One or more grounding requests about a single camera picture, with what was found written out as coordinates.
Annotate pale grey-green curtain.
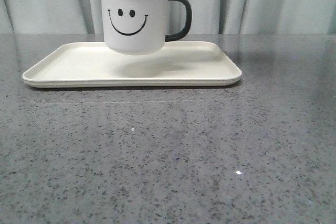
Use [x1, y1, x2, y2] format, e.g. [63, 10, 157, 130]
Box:
[1, 0, 335, 34]

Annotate cream rectangular plastic tray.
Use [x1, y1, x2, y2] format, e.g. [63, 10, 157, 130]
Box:
[22, 41, 242, 88]

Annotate white smiley face mug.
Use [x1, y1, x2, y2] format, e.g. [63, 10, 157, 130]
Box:
[101, 0, 192, 55]

